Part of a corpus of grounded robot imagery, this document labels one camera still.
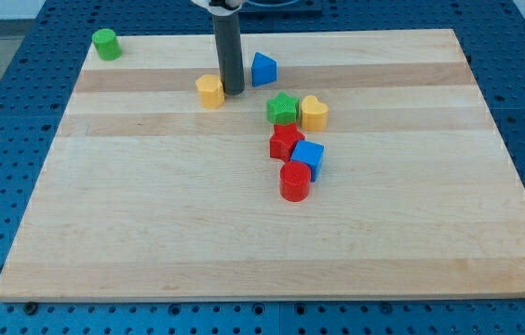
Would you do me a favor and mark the green star block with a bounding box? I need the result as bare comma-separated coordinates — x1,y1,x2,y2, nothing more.
266,92,300,125

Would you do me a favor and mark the yellow hexagon block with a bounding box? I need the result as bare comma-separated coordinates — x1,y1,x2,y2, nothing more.
195,74,225,109

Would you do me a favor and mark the blue cube block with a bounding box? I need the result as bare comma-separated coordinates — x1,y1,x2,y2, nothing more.
290,140,325,182

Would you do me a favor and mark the green cylinder block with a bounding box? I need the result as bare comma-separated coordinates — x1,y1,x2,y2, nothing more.
91,28,122,61

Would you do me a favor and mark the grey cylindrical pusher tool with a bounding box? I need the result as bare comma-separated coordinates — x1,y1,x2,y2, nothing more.
212,13,245,96

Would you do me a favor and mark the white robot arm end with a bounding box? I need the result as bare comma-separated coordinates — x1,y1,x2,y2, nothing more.
191,0,246,16

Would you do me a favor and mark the red star block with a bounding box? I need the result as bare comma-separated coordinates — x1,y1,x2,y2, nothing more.
269,123,305,162

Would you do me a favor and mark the light wooden board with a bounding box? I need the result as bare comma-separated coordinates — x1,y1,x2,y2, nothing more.
0,29,525,302

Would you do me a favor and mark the red cylinder block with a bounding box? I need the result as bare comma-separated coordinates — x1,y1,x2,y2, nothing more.
279,161,312,202

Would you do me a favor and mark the yellow heart block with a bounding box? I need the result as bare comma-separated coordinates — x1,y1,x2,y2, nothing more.
301,95,329,131

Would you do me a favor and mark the blue triangular prism block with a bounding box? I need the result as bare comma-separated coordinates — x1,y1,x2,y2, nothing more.
251,52,277,87

